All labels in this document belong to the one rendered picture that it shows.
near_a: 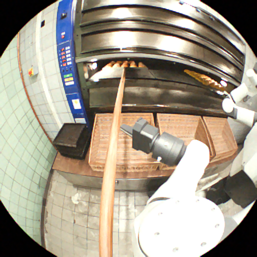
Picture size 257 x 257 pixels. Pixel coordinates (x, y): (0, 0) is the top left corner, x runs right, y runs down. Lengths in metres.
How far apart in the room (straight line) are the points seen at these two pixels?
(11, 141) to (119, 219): 1.55
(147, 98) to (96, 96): 0.46
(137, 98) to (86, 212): 1.49
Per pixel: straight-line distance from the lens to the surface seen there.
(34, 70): 1.23
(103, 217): 0.24
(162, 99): 1.01
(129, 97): 0.96
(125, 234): 1.48
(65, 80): 1.02
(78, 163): 1.07
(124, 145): 1.08
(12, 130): 1.40
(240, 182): 0.43
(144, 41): 0.87
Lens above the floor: 1.44
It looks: 43 degrees down
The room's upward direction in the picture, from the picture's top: straight up
